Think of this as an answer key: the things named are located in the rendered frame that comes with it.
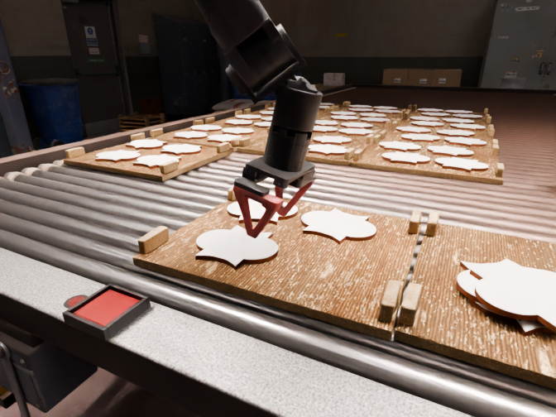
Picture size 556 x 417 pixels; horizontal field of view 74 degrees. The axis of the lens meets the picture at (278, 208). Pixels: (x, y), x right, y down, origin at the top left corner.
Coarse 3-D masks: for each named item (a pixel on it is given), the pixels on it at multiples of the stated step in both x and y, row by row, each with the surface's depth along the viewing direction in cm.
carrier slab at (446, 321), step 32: (448, 256) 60; (480, 256) 60; (512, 256) 60; (544, 256) 60; (448, 288) 51; (416, 320) 45; (448, 320) 45; (480, 320) 45; (448, 352) 42; (480, 352) 40; (512, 352) 40; (544, 352) 40; (544, 384) 38
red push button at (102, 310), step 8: (104, 296) 51; (112, 296) 51; (120, 296) 51; (128, 296) 51; (88, 304) 49; (96, 304) 49; (104, 304) 49; (112, 304) 49; (120, 304) 49; (128, 304) 49; (80, 312) 48; (88, 312) 48; (96, 312) 48; (104, 312) 48; (112, 312) 48; (120, 312) 48; (96, 320) 46; (104, 320) 46; (112, 320) 46
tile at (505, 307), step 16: (480, 272) 51; (496, 272) 51; (512, 272) 51; (528, 272) 51; (544, 272) 51; (480, 288) 47; (496, 288) 47; (512, 288) 47; (528, 288) 47; (544, 288) 47; (496, 304) 44; (512, 304) 44; (528, 304) 44; (544, 304) 44; (544, 320) 42
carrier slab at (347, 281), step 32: (192, 224) 71; (224, 224) 71; (288, 224) 71; (384, 224) 71; (160, 256) 60; (192, 256) 60; (288, 256) 60; (320, 256) 60; (352, 256) 60; (384, 256) 60; (224, 288) 53; (256, 288) 51; (288, 288) 51; (320, 288) 51; (352, 288) 51; (384, 288) 51; (352, 320) 45
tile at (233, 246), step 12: (240, 228) 67; (204, 240) 63; (216, 240) 63; (228, 240) 63; (240, 240) 63; (252, 240) 63; (264, 240) 63; (204, 252) 59; (216, 252) 59; (228, 252) 59; (240, 252) 59; (252, 252) 59; (264, 252) 59; (276, 252) 60; (228, 264) 57; (240, 264) 57
